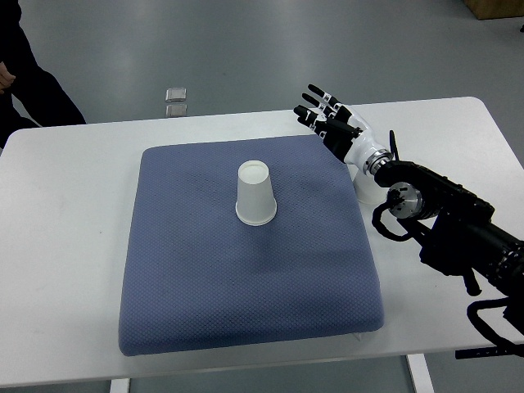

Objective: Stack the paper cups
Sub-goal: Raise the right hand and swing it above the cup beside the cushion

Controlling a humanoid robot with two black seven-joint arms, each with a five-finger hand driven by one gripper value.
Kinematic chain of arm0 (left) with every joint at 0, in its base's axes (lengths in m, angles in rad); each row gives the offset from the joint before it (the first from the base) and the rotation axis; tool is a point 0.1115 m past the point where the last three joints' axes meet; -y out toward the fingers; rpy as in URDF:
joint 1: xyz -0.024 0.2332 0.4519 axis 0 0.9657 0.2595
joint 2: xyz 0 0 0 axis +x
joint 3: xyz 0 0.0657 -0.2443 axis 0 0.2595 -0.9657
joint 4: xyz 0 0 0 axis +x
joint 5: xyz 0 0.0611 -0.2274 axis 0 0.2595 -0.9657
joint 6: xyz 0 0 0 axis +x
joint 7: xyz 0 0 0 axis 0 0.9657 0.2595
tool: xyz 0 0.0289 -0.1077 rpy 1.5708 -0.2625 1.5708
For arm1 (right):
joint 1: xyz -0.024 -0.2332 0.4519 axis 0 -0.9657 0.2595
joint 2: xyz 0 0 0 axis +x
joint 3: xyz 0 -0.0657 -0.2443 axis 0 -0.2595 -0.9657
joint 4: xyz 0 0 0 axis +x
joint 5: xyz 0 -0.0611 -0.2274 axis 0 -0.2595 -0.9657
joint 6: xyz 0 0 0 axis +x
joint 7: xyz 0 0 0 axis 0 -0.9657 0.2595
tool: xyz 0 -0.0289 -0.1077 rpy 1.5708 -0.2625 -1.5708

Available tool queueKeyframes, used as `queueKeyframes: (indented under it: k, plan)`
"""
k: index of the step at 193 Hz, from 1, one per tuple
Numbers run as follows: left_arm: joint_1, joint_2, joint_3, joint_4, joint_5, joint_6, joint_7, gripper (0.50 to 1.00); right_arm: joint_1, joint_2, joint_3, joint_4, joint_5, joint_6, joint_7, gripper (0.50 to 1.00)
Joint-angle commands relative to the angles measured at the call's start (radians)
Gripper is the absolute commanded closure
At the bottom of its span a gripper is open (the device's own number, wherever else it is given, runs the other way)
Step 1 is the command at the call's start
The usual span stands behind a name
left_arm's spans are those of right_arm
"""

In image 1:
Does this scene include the person in dark clothes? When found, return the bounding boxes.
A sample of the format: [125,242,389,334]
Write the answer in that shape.
[1,1,86,147]

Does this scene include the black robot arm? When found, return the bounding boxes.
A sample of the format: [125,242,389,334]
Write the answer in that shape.
[372,133,523,359]

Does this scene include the lower metal floor plate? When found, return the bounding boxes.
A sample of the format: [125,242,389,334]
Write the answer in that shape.
[165,103,187,118]

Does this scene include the white table leg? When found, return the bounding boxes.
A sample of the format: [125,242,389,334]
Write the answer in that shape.
[109,378,130,393]
[405,354,435,393]

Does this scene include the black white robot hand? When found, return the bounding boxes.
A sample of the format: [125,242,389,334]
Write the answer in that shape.
[294,84,393,176]

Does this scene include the white paper cup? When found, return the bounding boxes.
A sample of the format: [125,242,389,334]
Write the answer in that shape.
[235,160,277,226]
[350,165,387,206]

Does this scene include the black table control panel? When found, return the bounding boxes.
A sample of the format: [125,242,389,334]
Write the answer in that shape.
[454,346,506,359]

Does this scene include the brown cardboard box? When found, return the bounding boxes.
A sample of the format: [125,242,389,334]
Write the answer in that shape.
[464,0,523,20]

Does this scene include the blue textured cushion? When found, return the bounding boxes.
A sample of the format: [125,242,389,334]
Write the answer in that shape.
[119,135,384,356]

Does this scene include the white paper cup on cushion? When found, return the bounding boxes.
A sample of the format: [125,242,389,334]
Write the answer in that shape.
[235,160,277,226]

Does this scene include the white left table leg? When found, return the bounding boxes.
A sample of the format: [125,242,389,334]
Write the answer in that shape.
[109,378,130,393]

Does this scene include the upper metal floor plate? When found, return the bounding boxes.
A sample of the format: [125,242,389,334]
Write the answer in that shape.
[165,88,187,102]

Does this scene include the white right table leg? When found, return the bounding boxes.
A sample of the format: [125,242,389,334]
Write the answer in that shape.
[405,354,435,393]

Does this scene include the person's hand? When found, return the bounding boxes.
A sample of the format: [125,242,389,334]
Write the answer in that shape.
[0,61,16,94]

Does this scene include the metal floor plate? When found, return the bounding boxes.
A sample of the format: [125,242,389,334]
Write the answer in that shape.
[165,103,187,118]
[165,88,187,102]

